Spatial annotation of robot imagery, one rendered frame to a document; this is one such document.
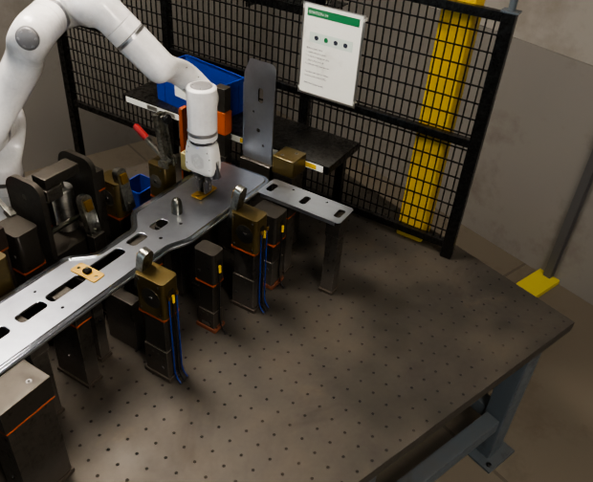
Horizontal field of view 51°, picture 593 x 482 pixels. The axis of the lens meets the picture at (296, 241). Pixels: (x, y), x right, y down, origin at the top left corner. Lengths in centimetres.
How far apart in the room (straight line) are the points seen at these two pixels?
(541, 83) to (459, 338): 163
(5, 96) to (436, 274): 143
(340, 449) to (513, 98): 220
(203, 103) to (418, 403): 99
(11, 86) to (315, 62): 95
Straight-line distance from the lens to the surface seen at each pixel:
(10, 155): 206
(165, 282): 150
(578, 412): 290
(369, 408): 170
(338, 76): 213
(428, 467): 221
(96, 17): 168
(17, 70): 182
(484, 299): 212
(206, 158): 179
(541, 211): 340
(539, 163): 333
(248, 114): 202
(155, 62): 169
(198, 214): 180
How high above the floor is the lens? 202
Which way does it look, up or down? 37 degrees down
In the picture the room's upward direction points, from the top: 5 degrees clockwise
